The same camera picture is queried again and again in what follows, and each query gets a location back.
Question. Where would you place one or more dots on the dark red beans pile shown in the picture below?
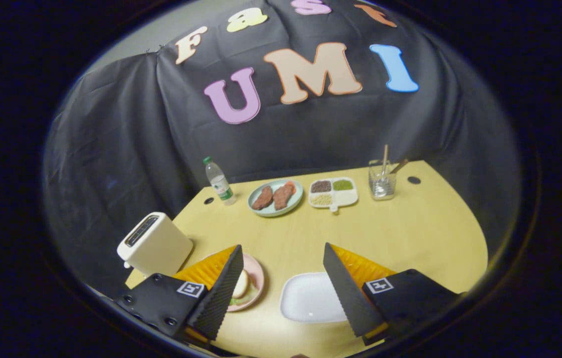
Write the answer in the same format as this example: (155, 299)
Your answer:
(321, 186)

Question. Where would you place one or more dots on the white toaster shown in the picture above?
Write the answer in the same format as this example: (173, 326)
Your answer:
(159, 248)

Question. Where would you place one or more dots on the green beans pile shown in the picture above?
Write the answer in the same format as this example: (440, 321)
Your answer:
(343, 185)

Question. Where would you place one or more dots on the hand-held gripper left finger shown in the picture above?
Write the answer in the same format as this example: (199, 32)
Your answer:
(221, 293)

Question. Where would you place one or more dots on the pink plate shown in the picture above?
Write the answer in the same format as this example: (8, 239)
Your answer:
(257, 278)

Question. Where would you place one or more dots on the pale green plate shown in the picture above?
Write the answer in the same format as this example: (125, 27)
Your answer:
(273, 212)

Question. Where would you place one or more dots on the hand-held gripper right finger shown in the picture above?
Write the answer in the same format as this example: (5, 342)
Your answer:
(348, 298)

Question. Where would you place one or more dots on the white divided dish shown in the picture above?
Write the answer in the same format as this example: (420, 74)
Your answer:
(344, 199)

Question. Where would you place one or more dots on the pale beans pile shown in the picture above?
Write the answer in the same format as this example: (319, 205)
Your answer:
(321, 200)

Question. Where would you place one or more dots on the green lettuce leaf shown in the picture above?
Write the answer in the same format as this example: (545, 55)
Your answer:
(240, 301)

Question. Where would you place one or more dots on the clear glass cup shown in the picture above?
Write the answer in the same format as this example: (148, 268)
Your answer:
(383, 189)

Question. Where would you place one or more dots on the clear water bottle green cap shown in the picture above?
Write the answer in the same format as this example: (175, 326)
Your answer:
(220, 185)

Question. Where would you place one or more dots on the pale wooden stick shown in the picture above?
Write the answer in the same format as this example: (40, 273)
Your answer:
(385, 156)

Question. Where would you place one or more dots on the brown meat slice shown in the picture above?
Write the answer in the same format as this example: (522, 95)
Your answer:
(262, 198)
(283, 196)

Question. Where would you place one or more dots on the white rectangular plate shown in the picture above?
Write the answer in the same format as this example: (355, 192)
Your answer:
(311, 298)

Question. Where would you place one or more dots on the black backdrop cloth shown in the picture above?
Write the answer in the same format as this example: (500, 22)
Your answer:
(137, 149)

